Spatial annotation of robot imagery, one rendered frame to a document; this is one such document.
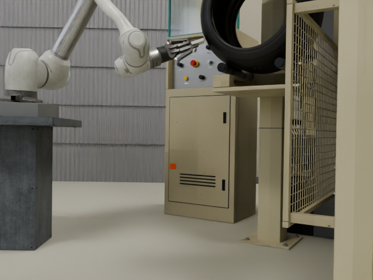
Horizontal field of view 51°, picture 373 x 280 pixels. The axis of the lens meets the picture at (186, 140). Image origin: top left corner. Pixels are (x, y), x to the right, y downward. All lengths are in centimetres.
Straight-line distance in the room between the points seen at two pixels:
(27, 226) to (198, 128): 126
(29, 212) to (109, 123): 278
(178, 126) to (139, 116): 194
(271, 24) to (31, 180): 147
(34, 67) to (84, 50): 276
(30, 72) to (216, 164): 128
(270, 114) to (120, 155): 283
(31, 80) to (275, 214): 144
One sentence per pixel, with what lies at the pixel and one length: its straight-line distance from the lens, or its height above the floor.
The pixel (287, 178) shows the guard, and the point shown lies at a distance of 124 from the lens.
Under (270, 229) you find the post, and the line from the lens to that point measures 223.
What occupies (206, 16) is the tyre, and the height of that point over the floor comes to 114.
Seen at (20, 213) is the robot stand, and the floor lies 18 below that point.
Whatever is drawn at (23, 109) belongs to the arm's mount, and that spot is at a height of 69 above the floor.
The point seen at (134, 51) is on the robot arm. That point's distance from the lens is 166.
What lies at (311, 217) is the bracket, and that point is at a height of 34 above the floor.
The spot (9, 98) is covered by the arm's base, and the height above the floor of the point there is 74.
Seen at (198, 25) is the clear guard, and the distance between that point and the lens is 285.
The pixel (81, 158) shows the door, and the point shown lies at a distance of 482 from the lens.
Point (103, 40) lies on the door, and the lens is 487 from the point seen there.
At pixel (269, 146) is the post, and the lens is 218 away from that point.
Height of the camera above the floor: 58
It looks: 1 degrees down
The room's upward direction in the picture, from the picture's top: 1 degrees clockwise
